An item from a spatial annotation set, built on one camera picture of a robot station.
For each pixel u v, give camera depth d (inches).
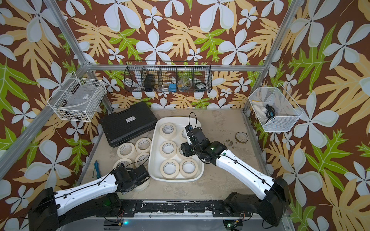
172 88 36.8
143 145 38.8
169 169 34.4
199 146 21.9
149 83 38.8
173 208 29.6
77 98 30.6
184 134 40.4
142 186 30.5
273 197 14.9
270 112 31.8
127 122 40.3
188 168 34.6
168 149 37.7
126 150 37.6
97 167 34.1
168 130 41.4
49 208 16.0
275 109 33.0
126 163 34.4
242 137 40.3
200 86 37.6
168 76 38.4
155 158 36.3
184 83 36.6
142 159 30.9
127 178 22.8
